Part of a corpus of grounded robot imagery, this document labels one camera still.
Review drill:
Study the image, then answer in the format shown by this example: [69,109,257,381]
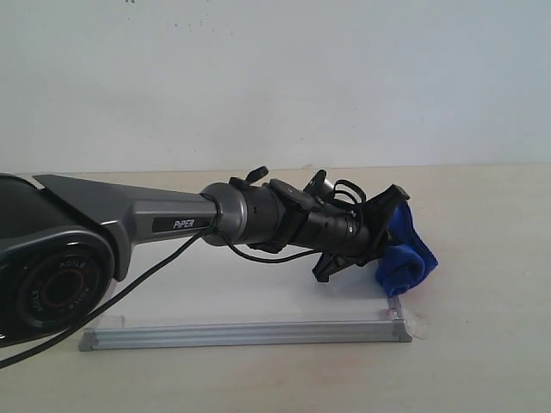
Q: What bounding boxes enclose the blue microfiber cloth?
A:
[375,202,438,298]

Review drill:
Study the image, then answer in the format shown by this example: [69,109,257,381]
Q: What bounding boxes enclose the clear tape front left corner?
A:
[89,315,125,330]

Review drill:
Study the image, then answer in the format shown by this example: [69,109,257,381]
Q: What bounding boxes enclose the white whiteboard with aluminium frame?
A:
[78,241,402,352]

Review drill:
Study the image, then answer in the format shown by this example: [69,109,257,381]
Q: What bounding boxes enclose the black and grey left robot arm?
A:
[1,167,408,347]

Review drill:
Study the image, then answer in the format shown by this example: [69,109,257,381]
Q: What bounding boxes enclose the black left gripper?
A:
[296,184,410,283]

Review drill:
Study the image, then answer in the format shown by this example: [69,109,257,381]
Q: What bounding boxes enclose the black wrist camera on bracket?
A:
[303,170,335,203]

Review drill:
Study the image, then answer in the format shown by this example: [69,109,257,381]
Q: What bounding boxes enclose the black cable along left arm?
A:
[0,178,367,369]

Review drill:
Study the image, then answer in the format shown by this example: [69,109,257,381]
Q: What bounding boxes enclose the clear tape corner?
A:
[384,307,429,342]
[89,315,125,330]

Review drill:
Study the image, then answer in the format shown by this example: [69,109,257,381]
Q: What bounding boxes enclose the clear tape front right corner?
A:
[384,307,429,342]

